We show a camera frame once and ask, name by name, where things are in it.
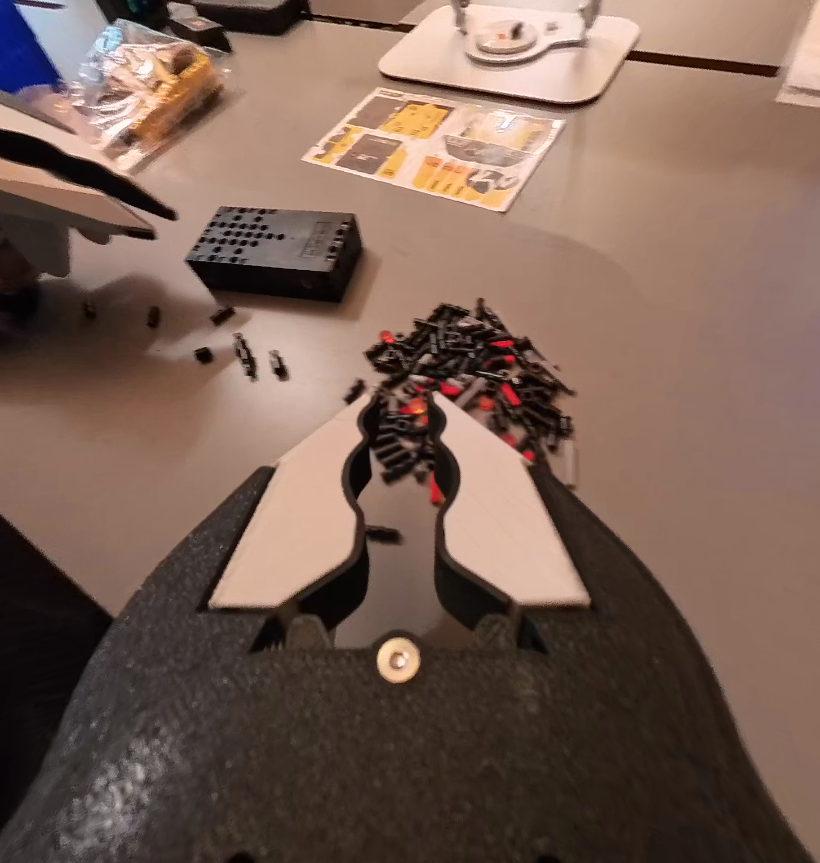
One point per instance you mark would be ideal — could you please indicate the white printed paper sheet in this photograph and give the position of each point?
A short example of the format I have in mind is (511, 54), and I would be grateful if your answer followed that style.
(811, 60)

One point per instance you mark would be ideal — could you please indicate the small black bolt pin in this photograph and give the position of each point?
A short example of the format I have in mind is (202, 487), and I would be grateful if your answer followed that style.
(383, 536)

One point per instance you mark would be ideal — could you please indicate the clear bag of yellow parts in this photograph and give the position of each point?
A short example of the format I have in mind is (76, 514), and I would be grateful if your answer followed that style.
(153, 94)

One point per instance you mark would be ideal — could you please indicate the long black joined pin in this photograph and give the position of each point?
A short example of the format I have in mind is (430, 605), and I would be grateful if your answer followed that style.
(245, 356)

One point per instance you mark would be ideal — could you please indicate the black display device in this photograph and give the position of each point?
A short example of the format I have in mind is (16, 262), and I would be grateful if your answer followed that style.
(130, 12)

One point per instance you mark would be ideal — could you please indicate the yellow sticker sheet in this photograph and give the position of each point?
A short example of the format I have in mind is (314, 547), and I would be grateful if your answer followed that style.
(437, 148)

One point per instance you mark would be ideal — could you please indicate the black perforated plastic block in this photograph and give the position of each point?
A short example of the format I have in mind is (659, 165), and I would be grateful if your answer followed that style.
(275, 253)

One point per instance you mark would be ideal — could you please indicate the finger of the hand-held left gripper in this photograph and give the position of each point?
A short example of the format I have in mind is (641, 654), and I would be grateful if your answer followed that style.
(25, 121)
(59, 195)

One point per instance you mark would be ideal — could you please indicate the blue storage bin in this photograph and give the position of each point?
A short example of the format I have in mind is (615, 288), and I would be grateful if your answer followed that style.
(12, 40)

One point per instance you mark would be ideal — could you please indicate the person's left hand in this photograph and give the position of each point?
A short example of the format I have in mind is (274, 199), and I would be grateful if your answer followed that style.
(2, 266)

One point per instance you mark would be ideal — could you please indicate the black ridged pin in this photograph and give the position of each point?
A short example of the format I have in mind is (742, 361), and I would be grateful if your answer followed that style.
(354, 390)
(222, 315)

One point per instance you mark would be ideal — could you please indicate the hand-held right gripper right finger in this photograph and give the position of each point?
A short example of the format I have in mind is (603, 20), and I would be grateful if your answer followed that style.
(511, 532)

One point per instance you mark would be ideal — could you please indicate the small black box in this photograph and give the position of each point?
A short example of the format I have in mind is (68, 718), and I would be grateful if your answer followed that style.
(197, 32)

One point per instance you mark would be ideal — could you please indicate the short black stubby pin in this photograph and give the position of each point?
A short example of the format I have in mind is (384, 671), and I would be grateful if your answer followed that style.
(277, 364)

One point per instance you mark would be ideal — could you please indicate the pile of small plastic pins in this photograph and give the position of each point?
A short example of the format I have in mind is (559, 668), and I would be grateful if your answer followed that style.
(477, 364)

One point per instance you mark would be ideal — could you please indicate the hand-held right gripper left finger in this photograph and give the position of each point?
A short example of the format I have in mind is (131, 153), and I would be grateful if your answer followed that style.
(288, 532)

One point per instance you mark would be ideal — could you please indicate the black flat case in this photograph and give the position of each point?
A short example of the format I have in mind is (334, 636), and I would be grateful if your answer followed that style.
(248, 17)

